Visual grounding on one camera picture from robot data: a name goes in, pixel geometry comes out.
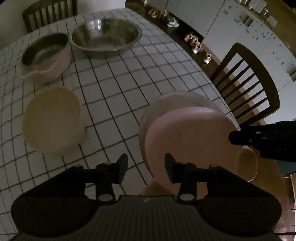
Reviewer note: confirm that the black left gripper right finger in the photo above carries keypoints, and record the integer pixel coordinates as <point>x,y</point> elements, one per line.
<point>225,201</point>

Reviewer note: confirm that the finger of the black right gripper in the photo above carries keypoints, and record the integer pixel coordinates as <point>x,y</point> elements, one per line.
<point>273,141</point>

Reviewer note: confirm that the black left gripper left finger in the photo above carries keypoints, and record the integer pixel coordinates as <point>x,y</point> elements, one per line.
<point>68,201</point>

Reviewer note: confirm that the small white plate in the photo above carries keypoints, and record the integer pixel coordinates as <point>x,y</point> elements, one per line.
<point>175,104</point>

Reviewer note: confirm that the cream white bowl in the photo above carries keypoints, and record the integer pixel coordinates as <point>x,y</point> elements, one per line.
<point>53,122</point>

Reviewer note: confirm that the pink bear-shaped plate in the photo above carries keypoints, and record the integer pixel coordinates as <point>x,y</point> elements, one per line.
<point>196,135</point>

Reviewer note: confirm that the pink steel-lined bowl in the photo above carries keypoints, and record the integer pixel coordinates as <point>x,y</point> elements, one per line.
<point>46,59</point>

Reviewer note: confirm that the large stainless steel bowl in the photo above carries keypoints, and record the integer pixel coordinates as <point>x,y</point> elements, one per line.
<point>105,36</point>

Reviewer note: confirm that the right wooden chair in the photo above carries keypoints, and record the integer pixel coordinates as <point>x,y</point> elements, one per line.
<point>246,86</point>

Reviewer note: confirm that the wooden chair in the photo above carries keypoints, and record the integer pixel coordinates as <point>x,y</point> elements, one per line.
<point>246,86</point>
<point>45,12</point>

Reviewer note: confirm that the white checkered tablecloth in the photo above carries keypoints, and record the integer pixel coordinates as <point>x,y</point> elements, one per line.
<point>114,92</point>

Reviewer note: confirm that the far wooden chair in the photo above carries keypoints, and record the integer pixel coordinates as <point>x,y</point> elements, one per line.
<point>45,12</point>

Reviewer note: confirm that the white cabinet wall unit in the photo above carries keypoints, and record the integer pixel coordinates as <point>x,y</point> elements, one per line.
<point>223,23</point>

